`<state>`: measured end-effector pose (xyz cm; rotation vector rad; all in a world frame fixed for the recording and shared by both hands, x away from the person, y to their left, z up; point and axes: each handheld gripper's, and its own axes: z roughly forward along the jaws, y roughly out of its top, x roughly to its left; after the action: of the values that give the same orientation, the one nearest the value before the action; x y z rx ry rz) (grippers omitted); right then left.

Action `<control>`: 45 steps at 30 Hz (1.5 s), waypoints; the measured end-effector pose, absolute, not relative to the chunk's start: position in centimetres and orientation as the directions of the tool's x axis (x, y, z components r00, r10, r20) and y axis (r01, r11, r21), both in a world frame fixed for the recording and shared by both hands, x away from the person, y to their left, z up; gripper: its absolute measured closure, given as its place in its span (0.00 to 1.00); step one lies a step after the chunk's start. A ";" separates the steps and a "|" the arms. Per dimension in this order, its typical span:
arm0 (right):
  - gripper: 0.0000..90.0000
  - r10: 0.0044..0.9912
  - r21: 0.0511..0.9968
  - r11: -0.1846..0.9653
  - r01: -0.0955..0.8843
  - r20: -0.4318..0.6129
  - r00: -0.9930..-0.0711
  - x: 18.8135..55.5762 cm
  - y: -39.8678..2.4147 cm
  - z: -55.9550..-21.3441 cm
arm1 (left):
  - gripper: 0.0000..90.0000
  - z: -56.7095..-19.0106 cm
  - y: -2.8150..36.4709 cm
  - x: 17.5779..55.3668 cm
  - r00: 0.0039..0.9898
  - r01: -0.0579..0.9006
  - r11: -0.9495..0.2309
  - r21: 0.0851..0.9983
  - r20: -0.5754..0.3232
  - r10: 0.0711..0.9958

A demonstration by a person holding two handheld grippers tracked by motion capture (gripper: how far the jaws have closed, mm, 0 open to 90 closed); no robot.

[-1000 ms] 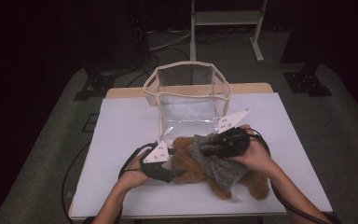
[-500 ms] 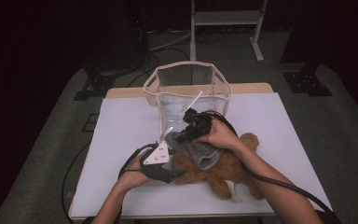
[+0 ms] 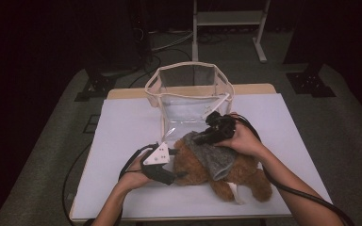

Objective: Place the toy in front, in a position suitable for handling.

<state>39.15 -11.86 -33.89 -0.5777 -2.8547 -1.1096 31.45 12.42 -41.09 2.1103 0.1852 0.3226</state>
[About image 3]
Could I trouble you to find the brown teddy bear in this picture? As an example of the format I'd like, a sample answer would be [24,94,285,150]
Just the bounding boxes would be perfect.
[173,137,272,205]

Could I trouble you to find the left hand-held gripper black cable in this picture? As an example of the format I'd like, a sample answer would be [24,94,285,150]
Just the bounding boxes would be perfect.
[61,142,159,226]

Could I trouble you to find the hand-held gripper black cable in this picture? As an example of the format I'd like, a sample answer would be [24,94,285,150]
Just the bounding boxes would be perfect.
[232,114,356,226]
[61,142,159,226]

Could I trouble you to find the white table cover sheet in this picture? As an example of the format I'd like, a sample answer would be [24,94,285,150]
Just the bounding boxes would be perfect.
[70,93,333,220]

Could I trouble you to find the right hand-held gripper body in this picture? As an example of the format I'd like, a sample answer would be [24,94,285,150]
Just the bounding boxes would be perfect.
[202,93,238,145]

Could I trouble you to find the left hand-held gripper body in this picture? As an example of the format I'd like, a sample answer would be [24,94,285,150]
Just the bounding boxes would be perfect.
[140,141,177,186]

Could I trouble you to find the grey floor cable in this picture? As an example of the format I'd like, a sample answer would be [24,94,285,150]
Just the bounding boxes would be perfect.
[150,31,194,53]

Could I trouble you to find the clear plastic bag beige trim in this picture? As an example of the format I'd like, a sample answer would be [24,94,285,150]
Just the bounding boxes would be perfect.
[144,60,236,145]

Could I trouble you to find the right hand-held gripper black cable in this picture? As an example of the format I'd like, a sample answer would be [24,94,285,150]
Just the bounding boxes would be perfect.
[232,114,356,226]

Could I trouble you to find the white metal stand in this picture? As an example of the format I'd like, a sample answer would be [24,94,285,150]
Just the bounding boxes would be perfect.
[191,0,272,64]

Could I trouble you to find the black floor cable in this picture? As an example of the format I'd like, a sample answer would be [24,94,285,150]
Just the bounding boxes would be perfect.
[128,46,196,89]

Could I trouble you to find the wooden table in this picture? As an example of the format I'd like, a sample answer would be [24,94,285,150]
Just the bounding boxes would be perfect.
[69,83,333,222]

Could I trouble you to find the grey fuzzy sweater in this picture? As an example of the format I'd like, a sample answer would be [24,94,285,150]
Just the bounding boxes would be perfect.
[182,131,238,182]

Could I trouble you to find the person's right hand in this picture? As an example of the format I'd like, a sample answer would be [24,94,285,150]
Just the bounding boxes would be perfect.
[215,113,267,158]

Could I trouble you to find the dark floor outlet cover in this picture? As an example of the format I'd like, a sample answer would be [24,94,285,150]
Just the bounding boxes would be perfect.
[83,114,102,135]

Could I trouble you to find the black stand base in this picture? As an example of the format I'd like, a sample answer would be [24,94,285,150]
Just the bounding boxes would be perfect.
[286,64,337,98]
[74,70,117,102]

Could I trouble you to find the person's left hand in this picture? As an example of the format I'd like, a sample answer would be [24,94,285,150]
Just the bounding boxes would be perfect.
[118,150,154,192]

